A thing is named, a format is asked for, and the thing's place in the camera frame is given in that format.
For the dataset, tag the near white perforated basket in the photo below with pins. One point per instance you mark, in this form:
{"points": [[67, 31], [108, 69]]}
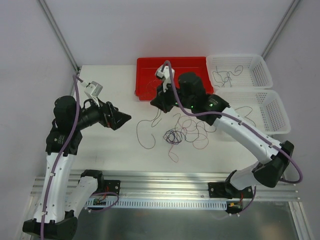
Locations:
{"points": [[261, 108]]}

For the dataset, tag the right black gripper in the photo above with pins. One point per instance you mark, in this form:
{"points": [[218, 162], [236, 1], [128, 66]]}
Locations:
{"points": [[163, 99]]}

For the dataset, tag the aluminium frame post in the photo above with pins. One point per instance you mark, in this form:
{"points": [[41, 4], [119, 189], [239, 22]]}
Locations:
{"points": [[294, 5], [56, 30]]}

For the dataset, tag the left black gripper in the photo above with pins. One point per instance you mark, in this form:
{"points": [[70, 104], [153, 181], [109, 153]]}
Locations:
{"points": [[109, 115]]}

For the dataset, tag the white perforated basket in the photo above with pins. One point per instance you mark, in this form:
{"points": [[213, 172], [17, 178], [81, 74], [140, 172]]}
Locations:
{"points": [[261, 108], [244, 71]]}

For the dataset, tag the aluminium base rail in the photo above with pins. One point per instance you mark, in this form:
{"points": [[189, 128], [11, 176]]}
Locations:
{"points": [[188, 186]]}

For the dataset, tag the white slotted cable duct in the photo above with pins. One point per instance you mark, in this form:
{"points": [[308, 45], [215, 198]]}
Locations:
{"points": [[176, 204]]}

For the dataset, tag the black mounting plate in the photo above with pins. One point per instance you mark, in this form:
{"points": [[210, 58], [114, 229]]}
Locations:
{"points": [[221, 190], [112, 186]]}

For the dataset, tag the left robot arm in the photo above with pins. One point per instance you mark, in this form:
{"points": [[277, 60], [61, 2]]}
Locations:
{"points": [[56, 216]]}

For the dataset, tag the far white perforated basket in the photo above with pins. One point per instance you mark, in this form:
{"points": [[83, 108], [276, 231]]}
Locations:
{"points": [[244, 71]]}

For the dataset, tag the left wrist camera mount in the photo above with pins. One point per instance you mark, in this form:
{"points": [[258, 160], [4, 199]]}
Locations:
{"points": [[92, 90]]}

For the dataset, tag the right aluminium frame post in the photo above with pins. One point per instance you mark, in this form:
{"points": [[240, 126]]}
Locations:
{"points": [[294, 5]]}

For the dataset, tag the red plastic tray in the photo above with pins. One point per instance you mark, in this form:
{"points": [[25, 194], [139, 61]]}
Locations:
{"points": [[147, 82]]}

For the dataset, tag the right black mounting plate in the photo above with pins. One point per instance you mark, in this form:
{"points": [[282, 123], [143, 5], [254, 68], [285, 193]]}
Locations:
{"points": [[221, 190]]}

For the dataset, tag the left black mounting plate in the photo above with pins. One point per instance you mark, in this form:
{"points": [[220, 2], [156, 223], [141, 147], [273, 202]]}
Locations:
{"points": [[112, 186]]}

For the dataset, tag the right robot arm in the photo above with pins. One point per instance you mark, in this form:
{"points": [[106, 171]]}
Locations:
{"points": [[272, 156]]}

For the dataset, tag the left aluminium frame post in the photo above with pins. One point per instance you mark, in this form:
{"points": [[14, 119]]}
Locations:
{"points": [[56, 30]]}

